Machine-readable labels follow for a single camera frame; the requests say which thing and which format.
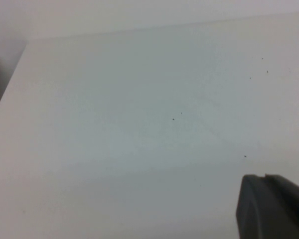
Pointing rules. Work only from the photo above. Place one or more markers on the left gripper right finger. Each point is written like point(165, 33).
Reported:
point(284, 214)

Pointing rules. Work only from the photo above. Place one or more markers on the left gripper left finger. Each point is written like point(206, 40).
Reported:
point(246, 211)

